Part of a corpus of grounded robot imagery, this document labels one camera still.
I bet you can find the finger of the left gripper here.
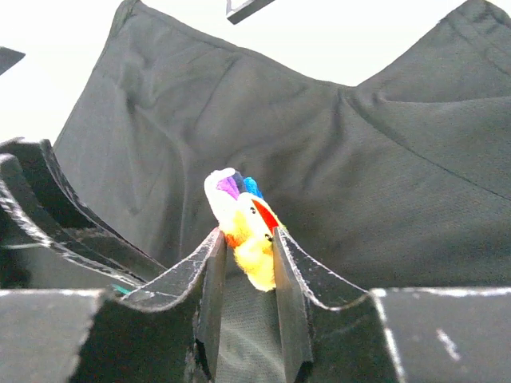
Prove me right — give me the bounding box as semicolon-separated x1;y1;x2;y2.
1;138;165;290

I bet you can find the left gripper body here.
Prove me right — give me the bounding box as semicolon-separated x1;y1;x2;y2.
0;46;26;74

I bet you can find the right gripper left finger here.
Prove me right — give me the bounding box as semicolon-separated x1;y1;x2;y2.
1;230;225;382

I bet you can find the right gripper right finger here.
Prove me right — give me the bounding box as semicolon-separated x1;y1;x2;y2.
273;229;510;382

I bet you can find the black polo shirt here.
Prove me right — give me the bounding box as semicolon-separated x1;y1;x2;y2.
52;0;511;383

